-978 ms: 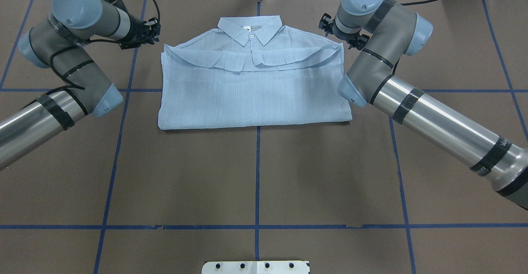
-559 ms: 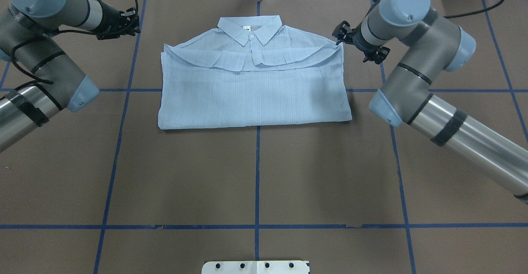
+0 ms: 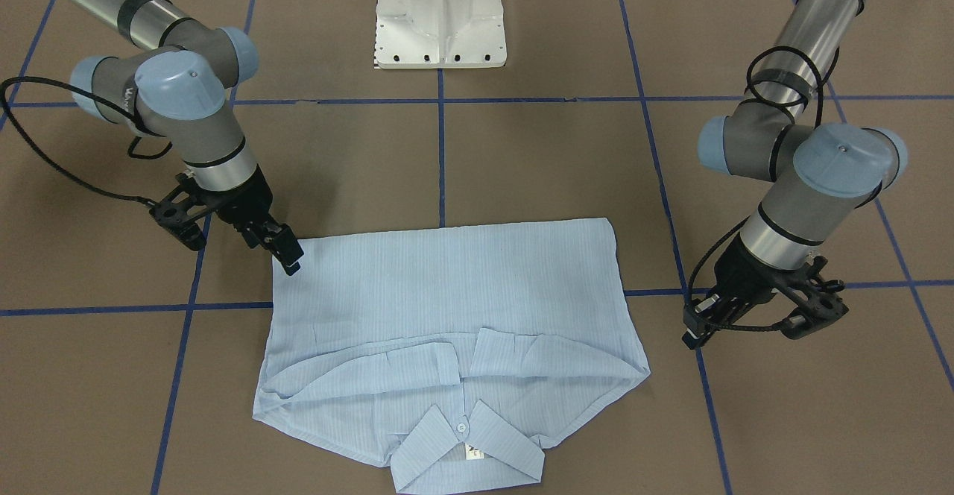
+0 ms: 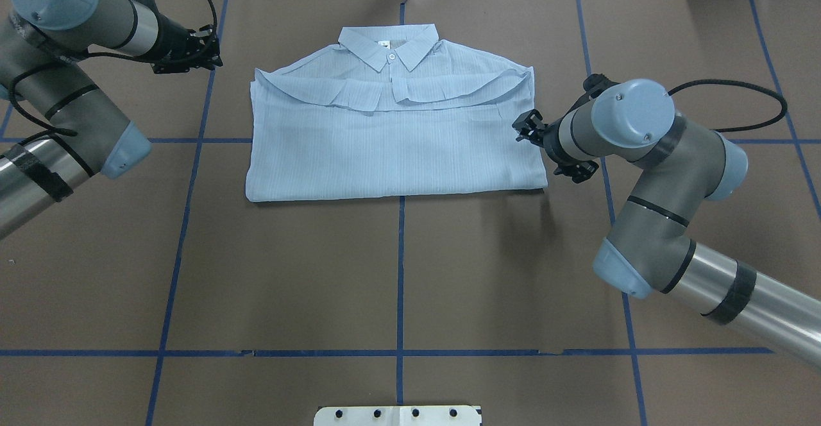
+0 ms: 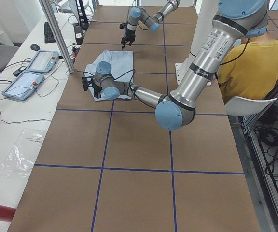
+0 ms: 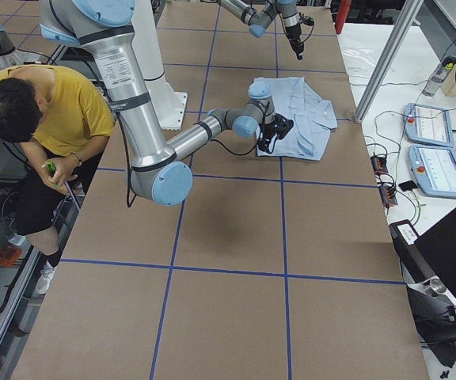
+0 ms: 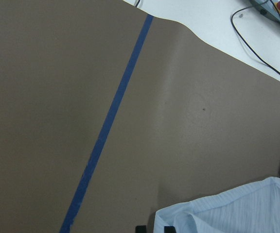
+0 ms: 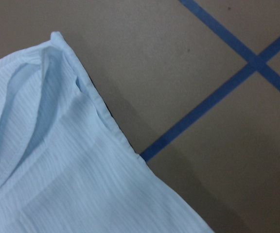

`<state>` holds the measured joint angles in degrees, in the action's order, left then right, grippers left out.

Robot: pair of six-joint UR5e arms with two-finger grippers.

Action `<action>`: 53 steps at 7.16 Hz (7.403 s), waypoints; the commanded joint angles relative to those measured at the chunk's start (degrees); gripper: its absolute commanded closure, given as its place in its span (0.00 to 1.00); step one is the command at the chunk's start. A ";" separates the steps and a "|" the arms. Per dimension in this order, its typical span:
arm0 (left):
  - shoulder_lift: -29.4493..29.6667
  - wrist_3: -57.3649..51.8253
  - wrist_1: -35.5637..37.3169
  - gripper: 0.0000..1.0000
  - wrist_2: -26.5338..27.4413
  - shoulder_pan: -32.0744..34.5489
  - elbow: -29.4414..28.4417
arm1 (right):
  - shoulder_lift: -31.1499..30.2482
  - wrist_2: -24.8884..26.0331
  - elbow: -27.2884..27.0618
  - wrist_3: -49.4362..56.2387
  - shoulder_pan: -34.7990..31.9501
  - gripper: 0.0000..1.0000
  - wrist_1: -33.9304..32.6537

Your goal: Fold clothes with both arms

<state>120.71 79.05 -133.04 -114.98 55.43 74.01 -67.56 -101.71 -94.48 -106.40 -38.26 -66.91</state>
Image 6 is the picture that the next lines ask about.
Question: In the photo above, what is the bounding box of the orange black connector box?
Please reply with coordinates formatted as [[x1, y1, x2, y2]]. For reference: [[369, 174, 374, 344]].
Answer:
[[370, 155, 389, 175], [378, 184, 398, 208]]

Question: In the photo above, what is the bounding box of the red cylinder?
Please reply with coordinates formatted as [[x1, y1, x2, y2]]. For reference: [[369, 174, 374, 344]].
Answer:
[[334, 0, 352, 35]]

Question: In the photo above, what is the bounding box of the blue teach pendant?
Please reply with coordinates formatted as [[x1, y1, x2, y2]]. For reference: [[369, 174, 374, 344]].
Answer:
[[404, 103, 454, 147], [408, 144, 456, 199]]

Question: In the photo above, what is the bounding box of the person in yellow shirt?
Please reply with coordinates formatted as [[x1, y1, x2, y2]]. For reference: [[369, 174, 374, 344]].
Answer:
[[0, 64, 115, 295]]

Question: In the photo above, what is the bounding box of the upper blue teach pendant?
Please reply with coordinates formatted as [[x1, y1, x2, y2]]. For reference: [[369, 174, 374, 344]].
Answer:
[[404, 103, 454, 147]]

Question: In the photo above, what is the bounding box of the light blue button-up shirt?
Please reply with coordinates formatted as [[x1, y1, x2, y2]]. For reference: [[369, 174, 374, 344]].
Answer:
[[253, 77, 337, 161]]

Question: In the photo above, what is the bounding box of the grey aluminium frame post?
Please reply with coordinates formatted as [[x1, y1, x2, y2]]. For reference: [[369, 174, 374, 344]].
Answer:
[[354, 0, 424, 124]]

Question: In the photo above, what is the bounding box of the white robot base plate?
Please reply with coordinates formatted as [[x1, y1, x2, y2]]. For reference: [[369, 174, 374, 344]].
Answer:
[[157, 91, 188, 131]]

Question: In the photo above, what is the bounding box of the clear water bottle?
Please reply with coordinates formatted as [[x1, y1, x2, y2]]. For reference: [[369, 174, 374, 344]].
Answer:
[[422, 55, 456, 97]]

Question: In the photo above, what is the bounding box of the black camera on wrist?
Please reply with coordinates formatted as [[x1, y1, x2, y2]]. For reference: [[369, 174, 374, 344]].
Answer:
[[275, 115, 294, 139]]

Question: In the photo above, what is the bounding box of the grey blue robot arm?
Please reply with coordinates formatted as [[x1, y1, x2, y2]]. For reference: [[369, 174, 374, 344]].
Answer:
[[40, 1, 294, 206], [217, 0, 314, 60]]

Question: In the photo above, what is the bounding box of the lower blue teach pendant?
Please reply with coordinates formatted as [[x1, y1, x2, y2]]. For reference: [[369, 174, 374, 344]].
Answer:
[[408, 144, 456, 199]]

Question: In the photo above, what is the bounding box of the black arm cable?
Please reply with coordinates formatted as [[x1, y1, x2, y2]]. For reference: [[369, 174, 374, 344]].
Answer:
[[210, 98, 276, 158]]

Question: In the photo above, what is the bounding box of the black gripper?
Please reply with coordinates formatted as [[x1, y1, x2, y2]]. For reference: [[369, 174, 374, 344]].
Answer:
[[256, 114, 282, 154], [284, 25, 304, 60]]

